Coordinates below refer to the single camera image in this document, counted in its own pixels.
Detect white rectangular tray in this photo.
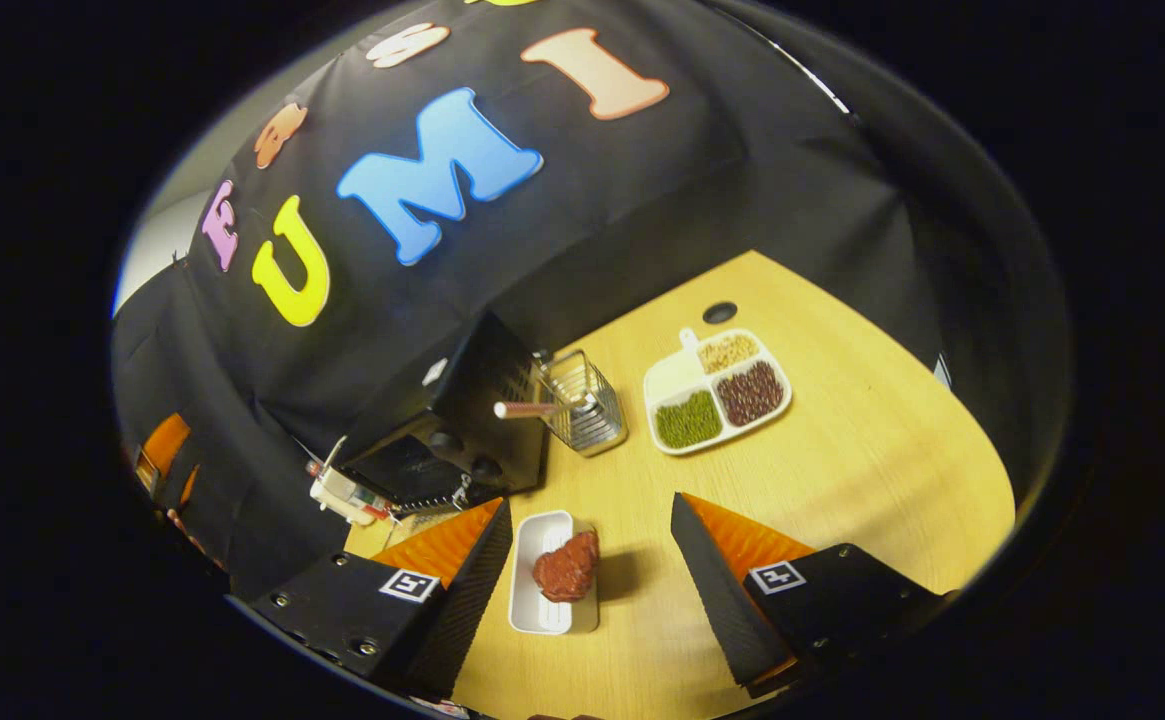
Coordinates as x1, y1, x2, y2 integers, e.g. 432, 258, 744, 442
508, 510, 601, 636

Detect green mung beans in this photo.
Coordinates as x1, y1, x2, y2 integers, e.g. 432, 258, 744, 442
654, 390, 724, 449

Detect black backdrop cloth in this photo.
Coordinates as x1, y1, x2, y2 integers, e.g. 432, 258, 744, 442
112, 0, 1068, 601

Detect metal mesh basket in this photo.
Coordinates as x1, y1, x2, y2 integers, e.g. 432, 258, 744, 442
539, 349, 629, 458

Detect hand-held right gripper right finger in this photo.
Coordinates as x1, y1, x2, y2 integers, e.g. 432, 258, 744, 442
670, 492, 948, 699

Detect yellow soybeans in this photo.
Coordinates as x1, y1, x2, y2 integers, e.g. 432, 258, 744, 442
697, 334, 761, 375

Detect red meat piece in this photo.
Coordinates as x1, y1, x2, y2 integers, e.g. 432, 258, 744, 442
531, 529, 601, 604

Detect black electric oven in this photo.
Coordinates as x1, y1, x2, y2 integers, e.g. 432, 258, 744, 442
327, 312, 550, 521

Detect white toaster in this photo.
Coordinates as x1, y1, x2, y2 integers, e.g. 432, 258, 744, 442
309, 462, 388, 526

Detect red beans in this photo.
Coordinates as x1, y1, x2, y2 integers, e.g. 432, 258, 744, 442
714, 360, 785, 429

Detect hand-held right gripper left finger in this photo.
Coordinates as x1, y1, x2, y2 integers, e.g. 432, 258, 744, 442
250, 497, 514, 701

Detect white divided plate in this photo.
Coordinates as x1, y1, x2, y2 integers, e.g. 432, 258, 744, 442
642, 327, 794, 457

